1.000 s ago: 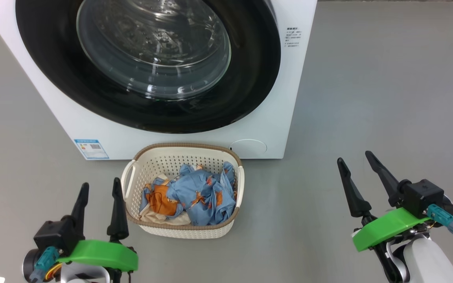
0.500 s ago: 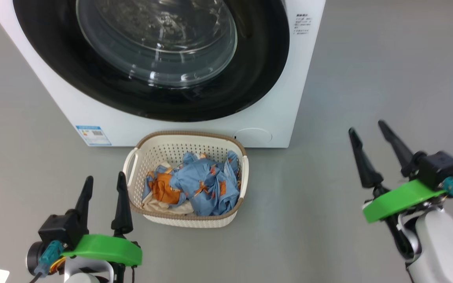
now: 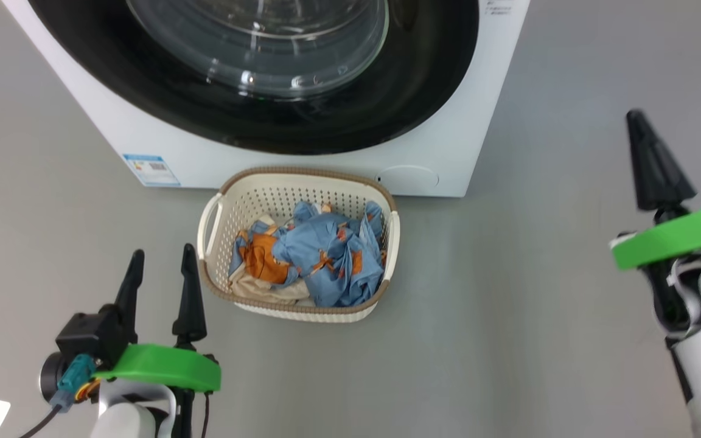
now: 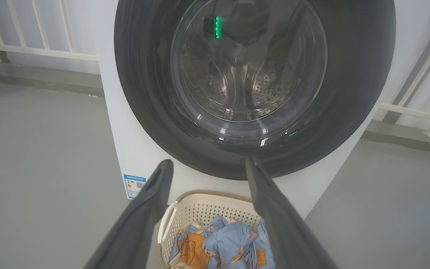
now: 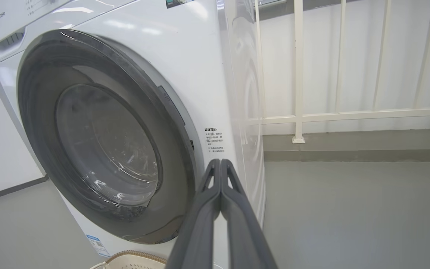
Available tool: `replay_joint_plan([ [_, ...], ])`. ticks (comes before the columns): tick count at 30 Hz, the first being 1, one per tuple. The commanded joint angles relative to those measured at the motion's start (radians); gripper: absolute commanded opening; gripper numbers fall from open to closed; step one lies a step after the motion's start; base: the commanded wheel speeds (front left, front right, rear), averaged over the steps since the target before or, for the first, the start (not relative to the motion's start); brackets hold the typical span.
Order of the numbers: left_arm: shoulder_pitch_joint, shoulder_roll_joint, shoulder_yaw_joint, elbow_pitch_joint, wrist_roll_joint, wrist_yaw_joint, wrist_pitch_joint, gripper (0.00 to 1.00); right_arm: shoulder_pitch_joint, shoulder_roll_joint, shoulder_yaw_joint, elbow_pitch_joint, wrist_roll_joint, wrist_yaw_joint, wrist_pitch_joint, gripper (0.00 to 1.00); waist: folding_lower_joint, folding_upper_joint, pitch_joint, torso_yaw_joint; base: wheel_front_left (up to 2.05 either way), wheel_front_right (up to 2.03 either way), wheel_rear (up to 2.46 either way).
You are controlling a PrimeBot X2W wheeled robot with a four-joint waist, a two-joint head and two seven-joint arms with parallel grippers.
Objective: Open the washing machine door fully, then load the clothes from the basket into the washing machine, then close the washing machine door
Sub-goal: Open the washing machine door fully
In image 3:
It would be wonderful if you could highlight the blue energy label sticker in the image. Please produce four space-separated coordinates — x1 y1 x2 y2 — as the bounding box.
122 153 181 187

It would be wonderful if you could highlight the blue patterned garment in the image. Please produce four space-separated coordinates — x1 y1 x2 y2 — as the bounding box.
229 201 388 308

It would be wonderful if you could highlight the cream beige garment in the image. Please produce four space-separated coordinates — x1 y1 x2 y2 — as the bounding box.
229 213 315 306

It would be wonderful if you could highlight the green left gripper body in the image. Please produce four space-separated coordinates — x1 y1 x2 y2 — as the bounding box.
98 344 221 393

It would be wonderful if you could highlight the cream perforated basket brown rim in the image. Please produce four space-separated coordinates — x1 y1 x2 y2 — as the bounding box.
197 166 401 323

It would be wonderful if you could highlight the black round glass washer door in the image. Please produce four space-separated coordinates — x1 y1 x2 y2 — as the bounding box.
27 0 480 156

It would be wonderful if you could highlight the white front-load washing machine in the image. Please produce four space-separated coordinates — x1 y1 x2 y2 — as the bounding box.
1 0 531 198

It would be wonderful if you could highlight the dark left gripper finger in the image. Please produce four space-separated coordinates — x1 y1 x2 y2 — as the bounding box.
172 243 208 348
113 248 145 345

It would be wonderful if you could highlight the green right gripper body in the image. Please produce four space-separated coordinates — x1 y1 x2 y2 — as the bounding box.
611 204 701 270

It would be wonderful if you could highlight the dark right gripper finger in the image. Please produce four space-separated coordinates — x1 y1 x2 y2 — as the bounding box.
626 109 697 212

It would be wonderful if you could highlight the round white drain filter cover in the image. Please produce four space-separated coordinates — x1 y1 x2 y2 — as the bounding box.
378 164 440 189

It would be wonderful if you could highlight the teal plug left camera cable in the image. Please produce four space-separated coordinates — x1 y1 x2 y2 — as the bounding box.
19 355 97 438

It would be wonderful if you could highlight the orange garment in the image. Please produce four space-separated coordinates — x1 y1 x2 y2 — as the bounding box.
238 231 293 285

